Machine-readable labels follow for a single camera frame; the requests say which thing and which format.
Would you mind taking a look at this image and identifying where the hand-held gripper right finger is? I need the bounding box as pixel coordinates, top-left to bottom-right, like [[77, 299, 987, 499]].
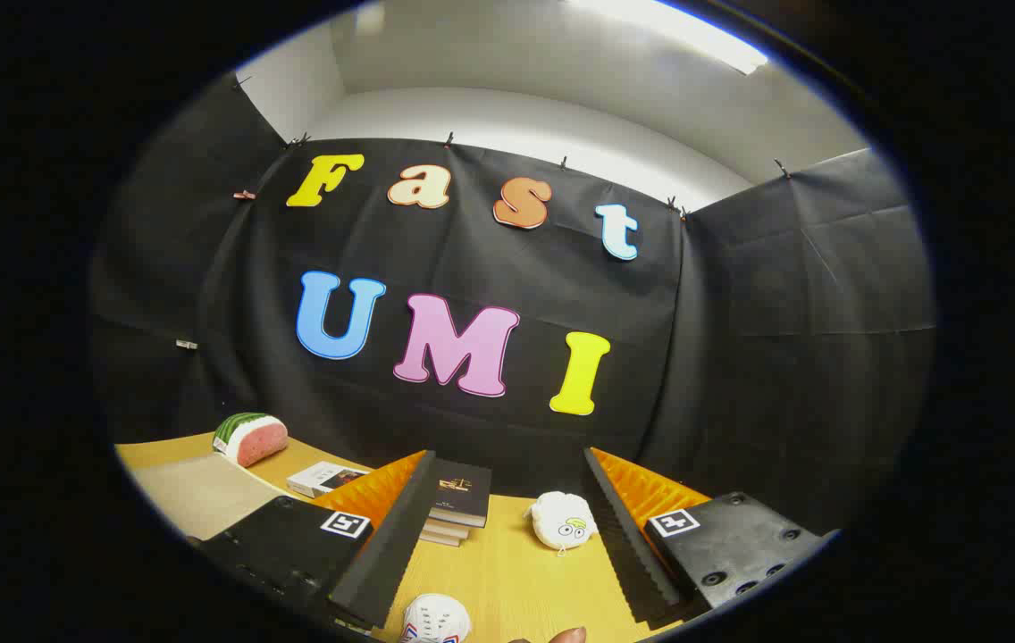
[[583, 447, 841, 628]]

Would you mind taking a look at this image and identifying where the ceiling light panel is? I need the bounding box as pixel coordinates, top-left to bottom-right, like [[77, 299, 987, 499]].
[[561, 0, 769, 76]]

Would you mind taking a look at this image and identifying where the black hardcover book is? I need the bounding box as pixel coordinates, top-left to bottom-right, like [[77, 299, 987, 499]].
[[429, 459, 492, 528]]

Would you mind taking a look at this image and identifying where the black backdrop cloth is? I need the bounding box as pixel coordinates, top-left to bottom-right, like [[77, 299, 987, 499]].
[[88, 71, 937, 537]]

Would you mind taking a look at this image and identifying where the white striped canvas shoe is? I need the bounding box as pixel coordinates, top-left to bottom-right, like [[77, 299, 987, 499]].
[[398, 593, 474, 643]]

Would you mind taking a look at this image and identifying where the beige fabric storage box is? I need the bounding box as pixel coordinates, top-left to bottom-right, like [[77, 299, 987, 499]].
[[128, 451, 285, 542]]

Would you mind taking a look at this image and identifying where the watermelon slice plush toy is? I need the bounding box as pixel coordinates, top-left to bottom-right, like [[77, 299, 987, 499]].
[[213, 413, 289, 468]]

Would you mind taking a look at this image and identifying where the white cartoon face plush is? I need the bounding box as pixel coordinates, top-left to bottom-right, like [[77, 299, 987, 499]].
[[525, 491, 600, 556]]

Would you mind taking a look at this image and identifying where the white portrait cover book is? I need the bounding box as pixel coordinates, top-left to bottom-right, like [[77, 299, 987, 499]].
[[286, 461, 372, 499]]

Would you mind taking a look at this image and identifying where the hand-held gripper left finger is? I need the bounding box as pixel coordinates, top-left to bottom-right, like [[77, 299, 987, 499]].
[[189, 450, 439, 630]]

